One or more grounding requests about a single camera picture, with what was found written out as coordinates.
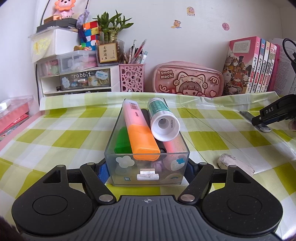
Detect pink highlighter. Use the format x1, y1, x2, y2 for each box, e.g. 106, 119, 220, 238
163, 133, 189, 171

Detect white worn eraser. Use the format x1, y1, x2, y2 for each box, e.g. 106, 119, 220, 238
217, 153, 255, 176

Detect green highlighter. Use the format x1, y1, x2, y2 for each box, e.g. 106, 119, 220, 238
114, 126, 132, 154

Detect black marker pen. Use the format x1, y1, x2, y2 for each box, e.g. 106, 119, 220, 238
141, 108, 167, 153

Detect orange highlighter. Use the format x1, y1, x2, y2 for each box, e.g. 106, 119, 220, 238
122, 99, 161, 162

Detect green white glue stick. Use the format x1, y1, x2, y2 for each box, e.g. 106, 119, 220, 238
147, 97, 180, 142

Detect clear plastic organizer box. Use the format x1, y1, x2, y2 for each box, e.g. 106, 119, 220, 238
104, 98, 190, 186

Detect purple mechanical pencil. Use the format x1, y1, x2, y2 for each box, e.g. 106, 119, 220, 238
151, 161, 164, 173

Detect gloved right hand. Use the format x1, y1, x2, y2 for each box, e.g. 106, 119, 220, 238
288, 119, 296, 131

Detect white printed papers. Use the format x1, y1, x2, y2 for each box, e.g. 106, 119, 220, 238
270, 38, 295, 96

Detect pink boxed book set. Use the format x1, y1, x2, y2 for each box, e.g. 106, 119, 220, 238
222, 36, 280, 95

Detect green checkered tablecloth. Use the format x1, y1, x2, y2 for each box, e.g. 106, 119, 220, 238
1, 92, 295, 239

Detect pink cartoon pencil case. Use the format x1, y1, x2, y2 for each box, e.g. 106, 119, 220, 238
152, 61, 224, 98

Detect clear rabbit drawer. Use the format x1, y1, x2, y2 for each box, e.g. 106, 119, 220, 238
60, 68, 110, 90

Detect pink perforated pen holder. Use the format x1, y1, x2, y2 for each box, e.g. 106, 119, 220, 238
119, 64, 145, 92

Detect white drawer organizer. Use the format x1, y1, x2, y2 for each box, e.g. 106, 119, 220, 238
39, 65, 120, 96

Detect clear stacked storage box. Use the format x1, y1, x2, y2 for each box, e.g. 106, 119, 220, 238
37, 50, 97, 77

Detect framed calligraphy sign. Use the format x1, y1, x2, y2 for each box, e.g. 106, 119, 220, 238
97, 43, 118, 63

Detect white box with yellow drawing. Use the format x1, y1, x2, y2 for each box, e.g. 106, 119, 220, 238
29, 27, 80, 63

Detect colourful rubik cube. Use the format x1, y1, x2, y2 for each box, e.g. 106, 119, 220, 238
78, 21, 100, 51

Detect lucky bamboo plant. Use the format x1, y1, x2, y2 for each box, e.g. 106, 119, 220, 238
93, 10, 134, 44

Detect black flat box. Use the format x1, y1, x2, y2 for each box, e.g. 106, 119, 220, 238
37, 18, 77, 33

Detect pink lion figurine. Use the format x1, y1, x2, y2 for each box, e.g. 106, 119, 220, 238
54, 0, 76, 19

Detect black cable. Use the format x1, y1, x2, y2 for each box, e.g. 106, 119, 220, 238
282, 37, 296, 70

